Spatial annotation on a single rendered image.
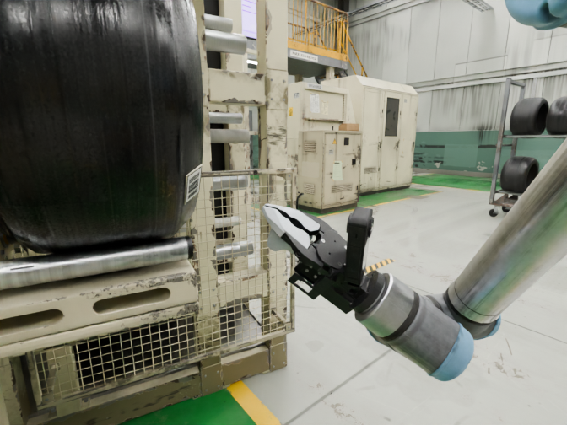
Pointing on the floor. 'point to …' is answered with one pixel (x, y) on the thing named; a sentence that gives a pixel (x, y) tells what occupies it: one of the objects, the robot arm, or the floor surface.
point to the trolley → (519, 170)
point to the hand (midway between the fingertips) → (272, 208)
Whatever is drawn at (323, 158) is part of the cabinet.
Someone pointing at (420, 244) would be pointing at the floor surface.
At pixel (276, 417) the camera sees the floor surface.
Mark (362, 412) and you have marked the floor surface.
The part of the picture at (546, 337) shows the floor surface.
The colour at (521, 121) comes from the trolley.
